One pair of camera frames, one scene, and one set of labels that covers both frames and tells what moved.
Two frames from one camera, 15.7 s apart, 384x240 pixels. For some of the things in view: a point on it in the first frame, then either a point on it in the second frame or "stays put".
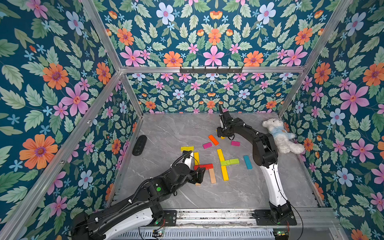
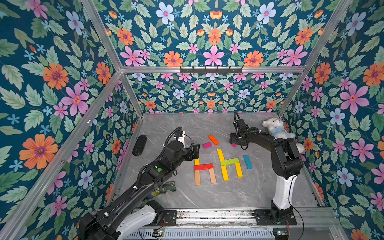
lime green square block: x=227 y=162 stays put
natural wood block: x=213 y=178 stays put
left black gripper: x=193 y=180 → x=195 y=155
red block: x=200 y=166 stays put
